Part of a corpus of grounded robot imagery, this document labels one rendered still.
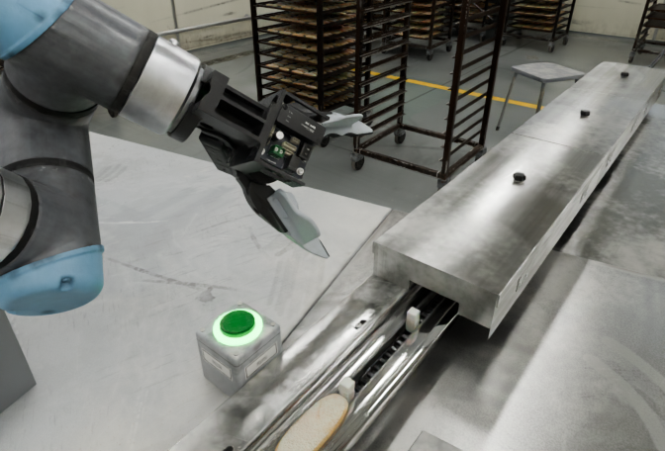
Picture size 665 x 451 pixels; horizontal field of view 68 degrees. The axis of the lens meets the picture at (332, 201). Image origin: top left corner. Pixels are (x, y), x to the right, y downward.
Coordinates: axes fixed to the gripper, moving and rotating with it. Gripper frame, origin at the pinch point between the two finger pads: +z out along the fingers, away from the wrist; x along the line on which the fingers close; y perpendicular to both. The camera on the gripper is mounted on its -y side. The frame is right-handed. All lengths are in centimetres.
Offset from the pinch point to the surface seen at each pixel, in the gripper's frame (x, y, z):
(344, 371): -18.3, -2.4, 8.8
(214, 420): -26.6, -3.5, -3.9
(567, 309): -0.7, 2.8, 38.5
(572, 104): 53, -24, 63
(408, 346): -13.2, -1.1, 15.7
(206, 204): -0.4, -48.5, -1.3
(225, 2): 279, -480, 43
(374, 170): 80, -191, 121
